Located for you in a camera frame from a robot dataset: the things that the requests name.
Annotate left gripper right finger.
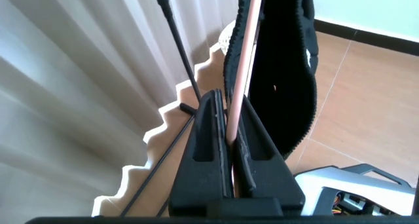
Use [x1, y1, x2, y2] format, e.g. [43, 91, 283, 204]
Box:
[228, 96, 306, 217]

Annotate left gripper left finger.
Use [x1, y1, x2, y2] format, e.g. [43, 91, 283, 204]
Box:
[168, 88, 234, 217]

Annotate white laundry basket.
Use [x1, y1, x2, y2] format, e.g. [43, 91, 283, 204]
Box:
[218, 20, 236, 56]

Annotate black clothes rack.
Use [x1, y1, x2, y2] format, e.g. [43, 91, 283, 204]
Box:
[119, 0, 204, 218]

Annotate black shorts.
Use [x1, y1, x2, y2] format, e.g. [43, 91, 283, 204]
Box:
[223, 0, 320, 160]

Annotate pink clothes hanger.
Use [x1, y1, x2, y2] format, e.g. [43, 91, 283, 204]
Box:
[225, 0, 265, 198]

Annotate beige curtain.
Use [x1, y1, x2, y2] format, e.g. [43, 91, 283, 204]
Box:
[0, 0, 240, 224]

